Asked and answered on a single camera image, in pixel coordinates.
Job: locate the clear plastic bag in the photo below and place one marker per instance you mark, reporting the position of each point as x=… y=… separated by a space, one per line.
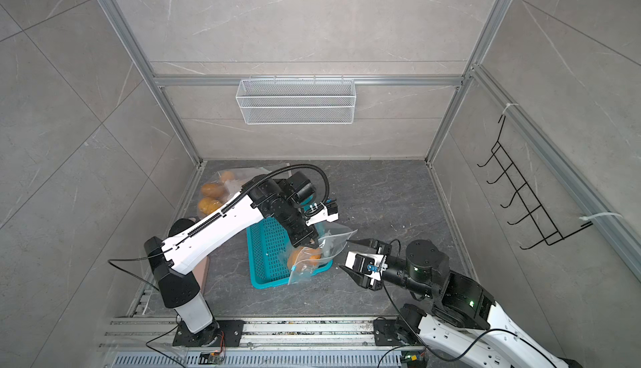
x=243 y=175
x=333 y=240

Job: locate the wrinkled orange potato bottom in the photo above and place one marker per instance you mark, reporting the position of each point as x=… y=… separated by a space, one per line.
x=314 y=256

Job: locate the white mesh wall basket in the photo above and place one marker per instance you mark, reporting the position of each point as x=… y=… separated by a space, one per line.
x=279 y=101

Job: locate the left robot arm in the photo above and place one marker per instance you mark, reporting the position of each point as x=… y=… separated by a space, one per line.
x=292 y=196

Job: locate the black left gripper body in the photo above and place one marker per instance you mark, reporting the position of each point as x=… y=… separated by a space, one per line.
x=295 y=223

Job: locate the teal plastic basket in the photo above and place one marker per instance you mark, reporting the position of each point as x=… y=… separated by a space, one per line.
x=268 y=247

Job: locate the pink plush doll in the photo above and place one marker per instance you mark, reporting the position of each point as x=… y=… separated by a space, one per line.
x=180 y=225

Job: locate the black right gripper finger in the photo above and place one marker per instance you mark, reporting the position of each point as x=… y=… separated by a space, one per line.
x=378 y=246
x=360 y=279

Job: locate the large yellow potato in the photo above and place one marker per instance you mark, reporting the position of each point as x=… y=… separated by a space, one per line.
x=296 y=256

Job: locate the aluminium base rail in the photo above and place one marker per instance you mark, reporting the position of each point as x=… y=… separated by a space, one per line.
x=259 y=342

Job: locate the pink rectangular case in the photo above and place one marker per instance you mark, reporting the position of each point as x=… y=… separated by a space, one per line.
x=201 y=272

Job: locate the black wire hook rack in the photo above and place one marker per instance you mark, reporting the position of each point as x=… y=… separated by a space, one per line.
x=525 y=195

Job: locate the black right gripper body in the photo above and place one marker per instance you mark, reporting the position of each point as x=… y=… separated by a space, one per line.
x=373 y=287

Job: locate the smooth brown potato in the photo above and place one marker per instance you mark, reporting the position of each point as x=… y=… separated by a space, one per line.
x=213 y=190

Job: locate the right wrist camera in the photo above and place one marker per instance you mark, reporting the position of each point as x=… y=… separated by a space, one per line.
x=371 y=265

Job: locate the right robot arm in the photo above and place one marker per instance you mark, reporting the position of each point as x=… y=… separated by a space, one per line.
x=453 y=317

